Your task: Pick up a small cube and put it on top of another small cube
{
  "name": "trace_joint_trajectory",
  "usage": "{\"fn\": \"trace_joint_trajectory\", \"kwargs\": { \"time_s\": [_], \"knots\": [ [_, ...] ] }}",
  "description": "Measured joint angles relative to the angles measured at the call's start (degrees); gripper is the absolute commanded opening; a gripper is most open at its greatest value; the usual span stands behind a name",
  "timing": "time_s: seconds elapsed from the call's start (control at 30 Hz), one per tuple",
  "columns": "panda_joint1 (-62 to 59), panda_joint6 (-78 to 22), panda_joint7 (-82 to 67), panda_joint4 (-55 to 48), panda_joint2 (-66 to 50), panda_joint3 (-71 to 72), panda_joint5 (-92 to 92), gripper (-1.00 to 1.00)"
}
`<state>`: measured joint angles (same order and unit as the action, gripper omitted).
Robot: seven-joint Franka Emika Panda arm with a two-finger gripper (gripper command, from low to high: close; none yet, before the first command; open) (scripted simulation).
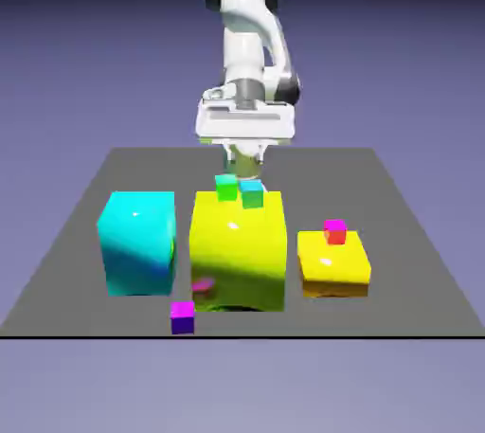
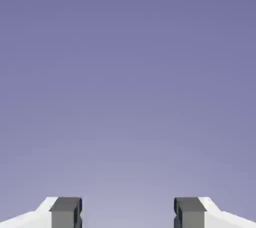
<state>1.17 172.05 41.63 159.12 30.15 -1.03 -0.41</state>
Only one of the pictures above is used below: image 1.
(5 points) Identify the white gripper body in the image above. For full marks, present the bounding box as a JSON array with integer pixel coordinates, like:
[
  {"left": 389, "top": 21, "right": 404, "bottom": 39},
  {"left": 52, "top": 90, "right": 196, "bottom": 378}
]
[{"left": 194, "top": 98, "right": 297, "bottom": 147}]

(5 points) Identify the small green cube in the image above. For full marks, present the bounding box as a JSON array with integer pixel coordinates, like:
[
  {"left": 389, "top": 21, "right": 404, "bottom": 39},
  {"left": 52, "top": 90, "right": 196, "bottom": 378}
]
[{"left": 214, "top": 173, "right": 239, "bottom": 202}]

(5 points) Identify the small teal cube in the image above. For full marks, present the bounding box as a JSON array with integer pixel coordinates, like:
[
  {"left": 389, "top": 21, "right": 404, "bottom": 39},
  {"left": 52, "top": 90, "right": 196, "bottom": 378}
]
[{"left": 238, "top": 179, "right": 265, "bottom": 210}]

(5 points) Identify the small red cube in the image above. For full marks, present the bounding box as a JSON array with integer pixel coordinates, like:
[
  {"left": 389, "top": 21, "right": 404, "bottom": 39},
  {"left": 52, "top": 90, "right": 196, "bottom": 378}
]
[{"left": 323, "top": 219, "right": 348, "bottom": 245}]

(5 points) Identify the small purple cube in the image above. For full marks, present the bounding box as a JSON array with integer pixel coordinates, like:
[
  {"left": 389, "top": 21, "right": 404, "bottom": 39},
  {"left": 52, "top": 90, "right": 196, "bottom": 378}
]
[{"left": 170, "top": 300, "right": 196, "bottom": 335}]

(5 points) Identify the large lime box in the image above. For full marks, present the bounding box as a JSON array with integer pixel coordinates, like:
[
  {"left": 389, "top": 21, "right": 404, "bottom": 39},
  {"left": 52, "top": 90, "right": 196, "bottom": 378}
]
[{"left": 189, "top": 189, "right": 288, "bottom": 314}]

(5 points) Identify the large cyan box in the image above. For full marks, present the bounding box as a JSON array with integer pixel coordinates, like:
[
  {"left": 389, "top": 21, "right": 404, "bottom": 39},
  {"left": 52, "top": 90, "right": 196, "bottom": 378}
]
[{"left": 97, "top": 190, "right": 178, "bottom": 298}]

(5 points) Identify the large yellow box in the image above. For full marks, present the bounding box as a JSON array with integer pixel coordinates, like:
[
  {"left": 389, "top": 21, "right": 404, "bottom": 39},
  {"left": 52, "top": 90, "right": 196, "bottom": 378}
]
[{"left": 296, "top": 229, "right": 372, "bottom": 298}]

